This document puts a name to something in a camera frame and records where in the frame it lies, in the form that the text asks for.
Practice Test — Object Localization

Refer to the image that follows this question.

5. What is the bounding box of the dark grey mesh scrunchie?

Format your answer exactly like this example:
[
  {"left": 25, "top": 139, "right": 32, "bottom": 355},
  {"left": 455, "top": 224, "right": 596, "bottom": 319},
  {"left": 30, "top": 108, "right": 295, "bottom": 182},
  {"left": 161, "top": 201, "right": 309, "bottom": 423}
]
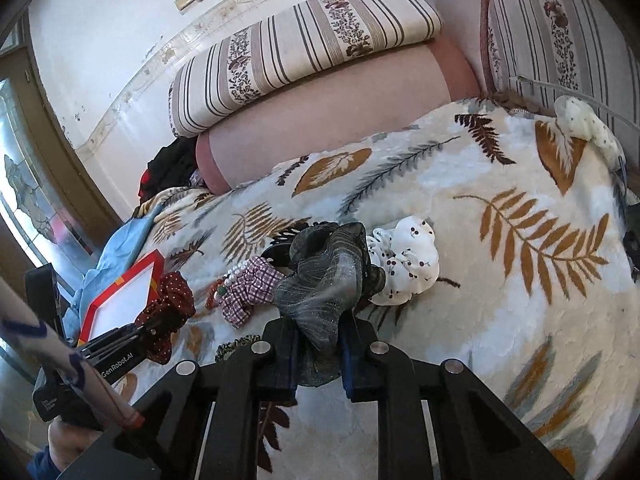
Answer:
[{"left": 272, "top": 222, "right": 385, "bottom": 387}]

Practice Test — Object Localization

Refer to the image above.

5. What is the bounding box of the pink bolster pillow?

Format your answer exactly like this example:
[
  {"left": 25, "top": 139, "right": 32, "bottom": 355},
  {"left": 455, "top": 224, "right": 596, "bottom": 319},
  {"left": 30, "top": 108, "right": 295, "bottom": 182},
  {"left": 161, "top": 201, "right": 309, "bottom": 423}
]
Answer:
[{"left": 195, "top": 36, "right": 480, "bottom": 195}]

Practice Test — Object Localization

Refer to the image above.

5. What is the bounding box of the light blue cloth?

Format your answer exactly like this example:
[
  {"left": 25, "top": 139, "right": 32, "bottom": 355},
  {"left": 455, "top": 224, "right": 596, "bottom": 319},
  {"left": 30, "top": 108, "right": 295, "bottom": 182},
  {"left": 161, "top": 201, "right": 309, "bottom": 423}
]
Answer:
[{"left": 63, "top": 205, "right": 164, "bottom": 344}]

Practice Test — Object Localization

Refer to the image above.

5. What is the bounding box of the red bead bracelet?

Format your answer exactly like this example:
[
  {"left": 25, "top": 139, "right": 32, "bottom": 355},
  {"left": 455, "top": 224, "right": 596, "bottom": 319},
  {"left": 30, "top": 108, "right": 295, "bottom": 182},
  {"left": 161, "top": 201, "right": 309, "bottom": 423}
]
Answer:
[{"left": 204, "top": 278, "right": 228, "bottom": 311}]

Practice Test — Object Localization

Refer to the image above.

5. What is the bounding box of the left hand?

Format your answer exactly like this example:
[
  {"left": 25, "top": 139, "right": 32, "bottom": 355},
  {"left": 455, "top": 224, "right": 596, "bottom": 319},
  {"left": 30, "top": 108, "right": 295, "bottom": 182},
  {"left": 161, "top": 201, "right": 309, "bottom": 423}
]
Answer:
[{"left": 48, "top": 417, "right": 102, "bottom": 471}]

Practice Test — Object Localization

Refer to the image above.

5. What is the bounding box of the black red clothing pile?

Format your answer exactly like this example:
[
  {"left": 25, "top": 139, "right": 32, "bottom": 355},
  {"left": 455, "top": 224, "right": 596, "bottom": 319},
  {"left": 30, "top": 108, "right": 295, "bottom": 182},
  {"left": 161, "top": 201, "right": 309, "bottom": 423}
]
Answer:
[{"left": 138, "top": 138, "right": 205, "bottom": 203}]

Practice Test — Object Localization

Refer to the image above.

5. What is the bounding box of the black hair claw clip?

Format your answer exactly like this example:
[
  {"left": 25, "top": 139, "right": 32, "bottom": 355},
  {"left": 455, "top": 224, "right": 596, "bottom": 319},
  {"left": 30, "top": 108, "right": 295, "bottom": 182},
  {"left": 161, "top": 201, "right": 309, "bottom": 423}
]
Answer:
[{"left": 260, "top": 243, "right": 293, "bottom": 269}]

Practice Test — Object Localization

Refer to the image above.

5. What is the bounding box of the leaf pattern plush blanket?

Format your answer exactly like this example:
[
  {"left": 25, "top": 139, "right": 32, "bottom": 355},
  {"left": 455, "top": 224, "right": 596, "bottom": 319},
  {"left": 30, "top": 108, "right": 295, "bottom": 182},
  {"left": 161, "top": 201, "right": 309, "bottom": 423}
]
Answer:
[{"left": 112, "top": 95, "right": 640, "bottom": 480}]

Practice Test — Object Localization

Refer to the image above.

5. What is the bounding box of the striped floral pillow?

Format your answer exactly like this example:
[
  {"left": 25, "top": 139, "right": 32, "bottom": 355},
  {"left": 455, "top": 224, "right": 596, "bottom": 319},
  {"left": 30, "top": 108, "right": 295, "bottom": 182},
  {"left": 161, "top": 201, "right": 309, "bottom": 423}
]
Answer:
[
  {"left": 488, "top": 0, "right": 639, "bottom": 154},
  {"left": 168, "top": 0, "right": 442, "bottom": 138}
]

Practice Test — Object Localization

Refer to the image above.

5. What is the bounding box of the white cable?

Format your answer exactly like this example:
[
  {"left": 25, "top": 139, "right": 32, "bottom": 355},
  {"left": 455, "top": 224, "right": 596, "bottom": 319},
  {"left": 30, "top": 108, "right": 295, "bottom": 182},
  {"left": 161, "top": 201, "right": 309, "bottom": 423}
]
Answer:
[{"left": 514, "top": 74, "right": 640, "bottom": 134}]

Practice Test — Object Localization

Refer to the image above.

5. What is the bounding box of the wooden door with glass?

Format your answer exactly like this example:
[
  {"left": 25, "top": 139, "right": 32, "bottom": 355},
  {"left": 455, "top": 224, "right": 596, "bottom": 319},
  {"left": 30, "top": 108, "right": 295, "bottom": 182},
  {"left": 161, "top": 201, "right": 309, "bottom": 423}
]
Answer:
[{"left": 1, "top": 16, "right": 122, "bottom": 292}]

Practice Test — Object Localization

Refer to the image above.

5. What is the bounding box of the red framed white tray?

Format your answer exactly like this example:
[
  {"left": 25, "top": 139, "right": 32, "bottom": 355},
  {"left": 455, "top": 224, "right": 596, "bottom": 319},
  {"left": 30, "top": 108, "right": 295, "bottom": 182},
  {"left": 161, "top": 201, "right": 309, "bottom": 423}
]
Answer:
[{"left": 78, "top": 250, "right": 165, "bottom": 344}]

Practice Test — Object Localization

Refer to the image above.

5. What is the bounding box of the red plaid scrunchie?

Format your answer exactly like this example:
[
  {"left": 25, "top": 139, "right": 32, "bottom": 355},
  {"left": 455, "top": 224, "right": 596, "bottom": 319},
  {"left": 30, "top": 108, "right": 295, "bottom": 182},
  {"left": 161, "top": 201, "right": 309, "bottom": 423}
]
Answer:
[{"left": 213, "top": 256, "right": 285, "bottom": 328}]

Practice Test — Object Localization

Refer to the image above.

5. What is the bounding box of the white cherry print scrunchie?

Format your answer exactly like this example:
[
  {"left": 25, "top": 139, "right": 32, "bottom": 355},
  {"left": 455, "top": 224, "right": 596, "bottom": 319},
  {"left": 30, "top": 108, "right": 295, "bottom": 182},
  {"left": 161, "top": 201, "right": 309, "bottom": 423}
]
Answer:
[{"left": 367, "top": 216, "right": 440, "bottom": 307}]

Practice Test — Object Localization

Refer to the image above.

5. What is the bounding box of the white dotted scrunchie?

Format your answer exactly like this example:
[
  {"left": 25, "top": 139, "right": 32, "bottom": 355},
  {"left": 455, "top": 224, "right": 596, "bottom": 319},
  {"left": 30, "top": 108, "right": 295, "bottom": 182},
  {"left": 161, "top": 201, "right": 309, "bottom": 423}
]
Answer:
[{"left": 554, "top": 96, "right": 626, "bottom": 171}]

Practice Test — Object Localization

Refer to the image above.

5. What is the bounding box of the white pearl bracelet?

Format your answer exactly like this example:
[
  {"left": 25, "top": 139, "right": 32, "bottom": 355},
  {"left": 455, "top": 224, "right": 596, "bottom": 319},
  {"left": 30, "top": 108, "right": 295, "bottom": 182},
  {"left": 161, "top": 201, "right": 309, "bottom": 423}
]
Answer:
[{"left": 214, "top": 260, "right": 250, "bottom": 304}]

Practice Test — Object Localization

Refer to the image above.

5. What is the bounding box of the dark red dotted scrunchie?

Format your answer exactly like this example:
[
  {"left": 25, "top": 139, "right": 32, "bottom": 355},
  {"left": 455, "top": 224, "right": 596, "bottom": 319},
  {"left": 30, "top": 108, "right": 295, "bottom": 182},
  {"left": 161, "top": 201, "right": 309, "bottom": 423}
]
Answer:
[{"left": 134, "top": 271, "right": 195, "bottom": 364}]

